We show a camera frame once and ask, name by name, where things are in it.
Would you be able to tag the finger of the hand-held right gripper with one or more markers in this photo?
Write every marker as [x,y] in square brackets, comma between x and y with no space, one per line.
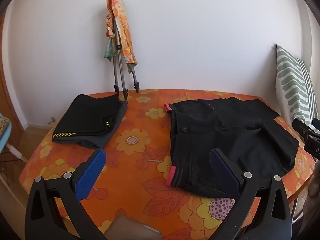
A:
[316,124]
[301,127]

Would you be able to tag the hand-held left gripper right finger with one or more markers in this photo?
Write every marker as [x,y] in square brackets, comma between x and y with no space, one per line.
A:
[225,177]

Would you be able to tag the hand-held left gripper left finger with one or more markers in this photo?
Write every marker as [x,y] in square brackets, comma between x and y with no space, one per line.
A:
[91,172]

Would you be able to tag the black pants with pink trim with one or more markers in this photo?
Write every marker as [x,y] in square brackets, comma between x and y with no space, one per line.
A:
[200,140]

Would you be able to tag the folded grey pants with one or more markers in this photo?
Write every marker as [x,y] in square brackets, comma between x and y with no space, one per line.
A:
[110,135]

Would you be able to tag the folded black yellow-striped pants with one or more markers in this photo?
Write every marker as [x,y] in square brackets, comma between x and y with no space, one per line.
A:
[87,115]

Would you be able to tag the person's grey clothing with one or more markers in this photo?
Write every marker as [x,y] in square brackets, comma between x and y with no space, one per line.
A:
[312,192]

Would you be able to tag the green striped white cushion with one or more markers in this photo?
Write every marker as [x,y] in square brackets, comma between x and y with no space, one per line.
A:
[292,80]

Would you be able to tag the orange floral tablecloth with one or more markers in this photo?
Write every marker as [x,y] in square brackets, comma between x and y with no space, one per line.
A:
[140,160]

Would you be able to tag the metal table leg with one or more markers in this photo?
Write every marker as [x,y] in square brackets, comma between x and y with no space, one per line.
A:
[295,207]

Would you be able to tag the metal door stopper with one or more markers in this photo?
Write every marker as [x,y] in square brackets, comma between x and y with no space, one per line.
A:
[51,120]

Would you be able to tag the light blue chair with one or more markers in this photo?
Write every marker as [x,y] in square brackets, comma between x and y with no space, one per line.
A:
[6,137]

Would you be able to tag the leopard print bag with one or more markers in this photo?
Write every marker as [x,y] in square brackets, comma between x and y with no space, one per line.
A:
[3,122]

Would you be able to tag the wooden door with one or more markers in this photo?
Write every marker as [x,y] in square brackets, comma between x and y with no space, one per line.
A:
[10,105]

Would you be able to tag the teal floral scarf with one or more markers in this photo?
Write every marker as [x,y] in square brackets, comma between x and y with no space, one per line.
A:
[110,50]

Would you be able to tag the orange floral scarf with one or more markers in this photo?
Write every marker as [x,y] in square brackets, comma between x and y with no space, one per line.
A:
[123,30]

